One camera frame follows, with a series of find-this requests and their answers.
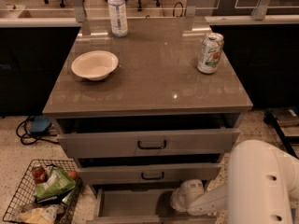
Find grey drawer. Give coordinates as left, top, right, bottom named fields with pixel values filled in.
left=86, top=188, right=216, bottom=224
left=78, top=163, right=221, bottom=185
left=58, top=128, right=239, bottom=159

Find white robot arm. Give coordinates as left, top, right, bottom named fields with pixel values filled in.
left=170, top=140, right=299, bottom=224

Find white bowl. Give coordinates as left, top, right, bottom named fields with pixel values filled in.
left=71, top=50, right=119, bottom=81

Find green white soda can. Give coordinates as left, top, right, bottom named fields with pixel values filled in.
left=197, top=33, right=224, bottom=74

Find clear plastic water bottle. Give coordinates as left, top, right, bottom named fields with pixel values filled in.
left=107, top=0, right=128, bottom=37

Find red apple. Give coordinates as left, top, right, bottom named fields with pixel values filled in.
left=68, top=171, right=78, bottom=180

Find blue foot pedal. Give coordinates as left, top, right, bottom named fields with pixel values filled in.
left=30, top=116, right=51, bottom=134

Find green chip bag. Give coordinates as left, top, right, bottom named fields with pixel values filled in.
left=35, top=166, right=76, bottom=201

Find red soda can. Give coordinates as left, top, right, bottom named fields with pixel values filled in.
left=31, top=163, right=48, bottom=184

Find yellow snack bag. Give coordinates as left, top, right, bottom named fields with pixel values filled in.
left=19, top=204, right=64, bottom=224

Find black cart frame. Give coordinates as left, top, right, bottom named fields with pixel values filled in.
left=263, top=106, right=299, bottom=158

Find black floor cable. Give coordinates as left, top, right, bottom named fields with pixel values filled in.
left=16, top=115, right=60, bottom=146

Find black wire basket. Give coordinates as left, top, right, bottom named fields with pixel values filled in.
left=3, top=160, right=82, bottom=224

